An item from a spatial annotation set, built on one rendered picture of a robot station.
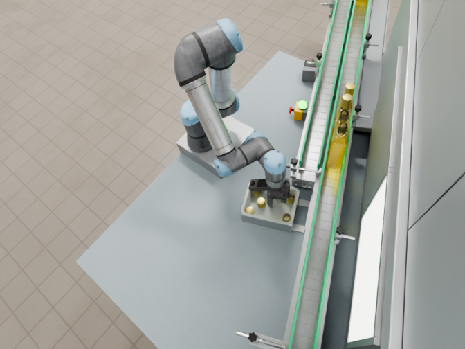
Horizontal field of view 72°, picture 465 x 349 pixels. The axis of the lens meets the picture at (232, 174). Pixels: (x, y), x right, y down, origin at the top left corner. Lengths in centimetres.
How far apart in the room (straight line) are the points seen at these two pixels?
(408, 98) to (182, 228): 102
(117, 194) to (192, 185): 115
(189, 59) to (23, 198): 228
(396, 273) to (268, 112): 120
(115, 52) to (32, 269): 220
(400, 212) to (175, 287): 95
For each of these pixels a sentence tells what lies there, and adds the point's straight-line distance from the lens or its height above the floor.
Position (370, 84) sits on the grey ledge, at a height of 88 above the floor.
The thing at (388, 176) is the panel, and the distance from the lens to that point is 93.
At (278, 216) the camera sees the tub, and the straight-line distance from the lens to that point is 143.
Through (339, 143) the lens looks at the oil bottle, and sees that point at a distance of 126.
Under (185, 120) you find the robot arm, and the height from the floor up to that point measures 104.
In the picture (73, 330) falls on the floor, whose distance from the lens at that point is 247.
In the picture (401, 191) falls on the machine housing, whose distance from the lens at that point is 83.
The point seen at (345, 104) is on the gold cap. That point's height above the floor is 114.
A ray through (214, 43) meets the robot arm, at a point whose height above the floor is 144.
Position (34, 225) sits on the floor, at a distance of 289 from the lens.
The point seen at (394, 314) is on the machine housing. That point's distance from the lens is 74.
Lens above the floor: 210
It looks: 60 degrees down
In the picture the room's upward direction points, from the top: 15 degrees counter-clockwise
